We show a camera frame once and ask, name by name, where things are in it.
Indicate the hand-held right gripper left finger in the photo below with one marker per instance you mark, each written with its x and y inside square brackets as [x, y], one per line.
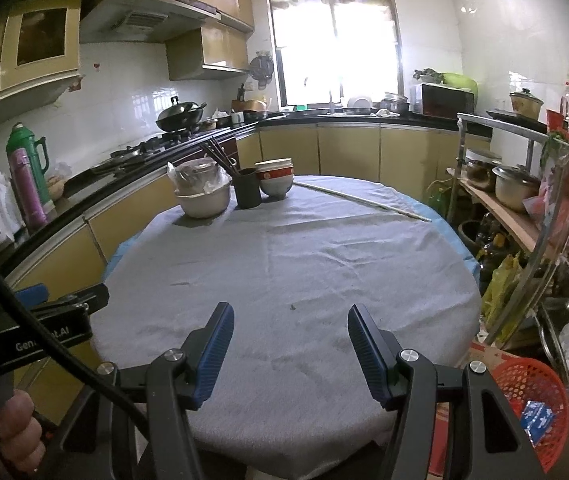
[214, 355]

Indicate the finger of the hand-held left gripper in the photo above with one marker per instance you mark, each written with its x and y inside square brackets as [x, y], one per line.
[84, 298]
[32, 293]

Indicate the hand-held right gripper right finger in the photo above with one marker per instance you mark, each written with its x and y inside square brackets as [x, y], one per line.
[367, 355]

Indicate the red plastic basket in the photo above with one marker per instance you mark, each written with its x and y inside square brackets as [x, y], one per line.
[539, 385]

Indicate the small blue box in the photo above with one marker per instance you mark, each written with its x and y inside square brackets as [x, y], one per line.
[537, 420]

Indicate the person's left hand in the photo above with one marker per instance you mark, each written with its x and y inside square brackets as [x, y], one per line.
[17, 425]

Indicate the pink thermos bottle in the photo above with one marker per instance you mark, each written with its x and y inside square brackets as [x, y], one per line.
[28, 195]

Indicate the small covered bowl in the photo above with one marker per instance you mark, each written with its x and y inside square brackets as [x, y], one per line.
[59, 183]

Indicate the brown cardboard box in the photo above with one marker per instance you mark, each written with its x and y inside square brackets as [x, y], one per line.
[484, 353]

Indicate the grey tablecloth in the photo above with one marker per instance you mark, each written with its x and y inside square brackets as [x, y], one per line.
[289, 260]

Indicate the blue table cover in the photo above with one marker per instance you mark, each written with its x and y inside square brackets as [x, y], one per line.
[473, 262]

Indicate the green thermos jug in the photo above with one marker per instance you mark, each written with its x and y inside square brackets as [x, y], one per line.
[27, 147]

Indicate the yellow plastic bag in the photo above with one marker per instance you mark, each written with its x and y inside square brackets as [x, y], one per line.
[502, 290]

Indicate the white metal basin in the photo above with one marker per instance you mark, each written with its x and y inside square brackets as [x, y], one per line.
[203, 205]

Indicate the black gas stove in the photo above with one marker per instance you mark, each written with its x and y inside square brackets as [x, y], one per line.
[129, 152]

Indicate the long white stick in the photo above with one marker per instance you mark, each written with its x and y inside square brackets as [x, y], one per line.
[364, 201]

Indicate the black bucket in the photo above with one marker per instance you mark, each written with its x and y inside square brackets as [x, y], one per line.
[472, 237]

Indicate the cooking oil bottles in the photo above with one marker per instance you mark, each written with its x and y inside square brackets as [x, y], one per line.
[492, 250]

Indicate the plastic wrapped metal pot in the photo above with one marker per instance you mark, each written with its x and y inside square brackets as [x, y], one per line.
[197, 176]

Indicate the black chopstick holder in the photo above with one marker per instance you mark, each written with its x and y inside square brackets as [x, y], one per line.
[247, 190]

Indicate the red rimmed white bowl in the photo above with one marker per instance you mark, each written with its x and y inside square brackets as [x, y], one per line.
[275, 184]

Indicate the yellow kitchen base cabinets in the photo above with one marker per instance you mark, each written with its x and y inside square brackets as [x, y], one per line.
[349, 150]

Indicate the black wok with lid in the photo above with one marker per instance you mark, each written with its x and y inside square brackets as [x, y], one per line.
[180, 116]

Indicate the dark cooking pot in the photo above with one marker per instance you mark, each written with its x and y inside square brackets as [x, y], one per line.
[482, 170]

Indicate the steel pot with lid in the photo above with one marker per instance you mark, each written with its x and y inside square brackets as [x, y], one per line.
[514, 190]

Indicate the pink plastic bag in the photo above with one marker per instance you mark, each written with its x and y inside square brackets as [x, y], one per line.
[544, 210]

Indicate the wooden cutting board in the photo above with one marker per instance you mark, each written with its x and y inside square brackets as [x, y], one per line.
[250, 106]

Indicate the white dishes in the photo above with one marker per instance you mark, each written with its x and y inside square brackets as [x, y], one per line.
[360, 103]

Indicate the metal pot with lid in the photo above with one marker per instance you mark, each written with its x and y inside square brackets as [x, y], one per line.
[394, 104]

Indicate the curved metal faucet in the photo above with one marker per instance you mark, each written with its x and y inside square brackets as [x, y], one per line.
[332, 102]

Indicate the metal shelf rack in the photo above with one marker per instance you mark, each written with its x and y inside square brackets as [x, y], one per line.
[494, 122]

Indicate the dark microwave oven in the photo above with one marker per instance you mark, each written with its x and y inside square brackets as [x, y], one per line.
[444, 101]

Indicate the metal range hood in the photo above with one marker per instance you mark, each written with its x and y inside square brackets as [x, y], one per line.
[134, 17]

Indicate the leafy green vegetables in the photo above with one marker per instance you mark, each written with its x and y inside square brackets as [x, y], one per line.
[427, 75]

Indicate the light green bundle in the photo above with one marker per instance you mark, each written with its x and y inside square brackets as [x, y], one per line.
[460, 81]

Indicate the ceramic pot with lid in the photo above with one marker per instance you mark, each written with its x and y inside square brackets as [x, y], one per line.
[527, 104]

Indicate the red cup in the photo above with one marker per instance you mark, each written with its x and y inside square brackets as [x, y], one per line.
[556, 121]

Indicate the kitchen window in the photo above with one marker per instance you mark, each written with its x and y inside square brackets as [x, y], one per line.
[334, 35]

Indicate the glass door wall cabinet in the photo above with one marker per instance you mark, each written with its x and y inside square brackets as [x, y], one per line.
[39, 35]

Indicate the small yellow wall cabinet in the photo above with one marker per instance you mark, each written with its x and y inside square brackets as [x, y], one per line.
[219, 45]

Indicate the small wall fan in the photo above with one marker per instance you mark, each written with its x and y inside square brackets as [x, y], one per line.
[262, 67]

